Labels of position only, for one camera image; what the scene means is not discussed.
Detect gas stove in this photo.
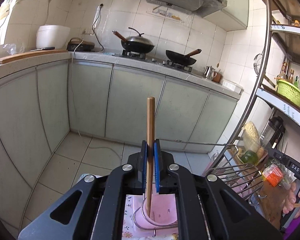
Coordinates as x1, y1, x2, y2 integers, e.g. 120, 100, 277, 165
115, 50, 197, 73

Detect brown ceramic pot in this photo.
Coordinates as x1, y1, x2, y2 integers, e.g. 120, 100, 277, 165
212, 73, 222, 83

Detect kitchen knife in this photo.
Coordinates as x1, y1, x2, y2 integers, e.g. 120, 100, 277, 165
30, 47, 55, 52

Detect black power cable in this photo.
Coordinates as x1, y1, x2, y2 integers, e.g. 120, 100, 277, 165
91, 3, 105, 53

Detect white power cable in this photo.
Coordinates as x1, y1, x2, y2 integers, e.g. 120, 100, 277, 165
67, 38, 123, 160

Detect clear container with vegetables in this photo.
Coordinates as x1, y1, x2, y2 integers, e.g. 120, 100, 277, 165
236, 121, 268, 166

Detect black blender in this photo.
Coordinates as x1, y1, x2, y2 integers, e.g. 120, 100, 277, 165
260, 116, 286, 148

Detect steel wire utensil rack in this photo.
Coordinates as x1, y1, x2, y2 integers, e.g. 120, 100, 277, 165
133, 152, 275, 239

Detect wooden cutting board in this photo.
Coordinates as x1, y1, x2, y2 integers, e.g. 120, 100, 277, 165
0, 49, 68, 64

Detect wall spice shelf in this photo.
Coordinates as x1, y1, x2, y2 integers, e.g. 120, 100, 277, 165
146, 8, 184, 23

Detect light brown wooden chopstick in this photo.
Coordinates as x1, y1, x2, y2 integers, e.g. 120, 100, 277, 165
146, 96, 155, 216

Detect metal shelf rack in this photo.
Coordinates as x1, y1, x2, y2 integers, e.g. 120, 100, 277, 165
202, 0, 300, 178

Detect wire strainer ladle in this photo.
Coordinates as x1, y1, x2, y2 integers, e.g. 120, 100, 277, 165
253, 54, 275, 88

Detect floral tablecloth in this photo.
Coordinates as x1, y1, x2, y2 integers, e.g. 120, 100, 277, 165
122, 189, 178, 239

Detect person's right hand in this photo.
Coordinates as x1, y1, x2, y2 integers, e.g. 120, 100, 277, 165
282, 182, 300, 218

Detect steel kettle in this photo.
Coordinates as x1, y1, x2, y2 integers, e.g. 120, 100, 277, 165
203, 66, 217, 80

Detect green plastic basket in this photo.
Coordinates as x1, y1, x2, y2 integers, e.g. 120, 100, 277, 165
276, 79, 300, 107

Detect black frying pan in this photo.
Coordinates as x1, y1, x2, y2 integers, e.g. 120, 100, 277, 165
166, 49, 202, 66

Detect black wok with lid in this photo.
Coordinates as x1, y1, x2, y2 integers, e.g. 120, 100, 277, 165
112, 27, 154, 54

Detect black induction cooker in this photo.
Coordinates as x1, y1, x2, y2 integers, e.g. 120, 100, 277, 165
66, 37, 95, 52

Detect orange snack packet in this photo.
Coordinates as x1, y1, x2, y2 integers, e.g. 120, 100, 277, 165
262, 164, 283, 187

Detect pink plastic cup left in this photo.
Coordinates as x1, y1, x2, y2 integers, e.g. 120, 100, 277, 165
132, 193, 178, 230

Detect white rice cooker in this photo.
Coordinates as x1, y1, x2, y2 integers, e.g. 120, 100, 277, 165
36, 25, 70, 49

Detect cardboard box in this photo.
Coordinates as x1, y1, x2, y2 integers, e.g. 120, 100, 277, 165
223, 146, 296, 228

